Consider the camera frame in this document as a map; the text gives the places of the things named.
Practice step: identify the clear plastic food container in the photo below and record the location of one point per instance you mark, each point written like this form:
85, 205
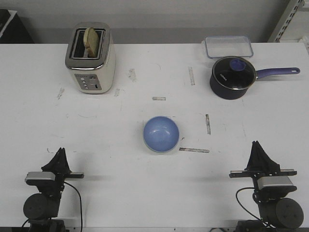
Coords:
223, 46

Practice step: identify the green bowl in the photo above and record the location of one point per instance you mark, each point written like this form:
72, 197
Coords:
161, 146

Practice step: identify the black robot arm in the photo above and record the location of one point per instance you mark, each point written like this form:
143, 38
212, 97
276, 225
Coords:
41, 209
277, 212

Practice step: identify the glass pot lid blue knob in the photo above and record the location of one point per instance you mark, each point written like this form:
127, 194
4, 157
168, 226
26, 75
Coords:
234, 73

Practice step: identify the cream silver toaster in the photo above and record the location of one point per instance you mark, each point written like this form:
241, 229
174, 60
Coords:
91, 75

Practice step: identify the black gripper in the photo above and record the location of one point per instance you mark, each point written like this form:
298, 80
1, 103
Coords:
63, 173
267, 166

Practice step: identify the dark blue saucepan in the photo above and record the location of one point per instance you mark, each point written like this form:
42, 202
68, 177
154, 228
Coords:
230, 94

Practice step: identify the blue bowl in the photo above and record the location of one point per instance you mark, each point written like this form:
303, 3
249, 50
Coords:
161, 128

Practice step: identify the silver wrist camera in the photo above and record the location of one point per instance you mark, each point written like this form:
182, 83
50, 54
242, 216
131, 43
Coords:
276, 183
40, 178

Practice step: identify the white metal shelf upright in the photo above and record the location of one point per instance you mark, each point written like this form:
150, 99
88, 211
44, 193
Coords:
293, 24

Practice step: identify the toast bread slice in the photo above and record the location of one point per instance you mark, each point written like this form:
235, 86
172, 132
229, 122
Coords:
91, 42

